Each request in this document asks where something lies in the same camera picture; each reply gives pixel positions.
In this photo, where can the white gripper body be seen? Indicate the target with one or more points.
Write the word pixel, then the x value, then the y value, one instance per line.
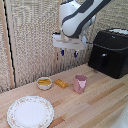
pixel 69 42

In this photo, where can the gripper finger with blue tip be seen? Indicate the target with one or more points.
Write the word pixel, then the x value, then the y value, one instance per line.
pixel 76 53
pixel 62 52

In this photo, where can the orange food block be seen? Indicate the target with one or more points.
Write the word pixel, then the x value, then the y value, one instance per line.
pixel 61 83

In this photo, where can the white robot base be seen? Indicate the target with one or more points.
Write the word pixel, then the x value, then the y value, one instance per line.
pixel 122 120

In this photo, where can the white black Franka robot arm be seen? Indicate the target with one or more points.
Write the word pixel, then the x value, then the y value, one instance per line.
pixel 78 13

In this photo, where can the black air fryer body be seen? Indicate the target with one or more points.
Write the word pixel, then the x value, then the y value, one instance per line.
pixel 113 38

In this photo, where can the pink cup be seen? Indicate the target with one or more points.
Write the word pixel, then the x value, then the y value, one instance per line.
pixel 80 84

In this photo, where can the beige woven folding screen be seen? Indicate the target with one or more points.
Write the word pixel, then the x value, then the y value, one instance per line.
pixel 33 36

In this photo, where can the yellow food pieces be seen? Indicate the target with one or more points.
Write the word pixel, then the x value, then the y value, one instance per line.
pixel 44 81

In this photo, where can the small white bowl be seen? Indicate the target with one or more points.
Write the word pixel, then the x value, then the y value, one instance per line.
pixel 44 86

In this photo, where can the white floral rim plate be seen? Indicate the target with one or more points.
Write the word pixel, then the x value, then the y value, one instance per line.
pixel 30 113

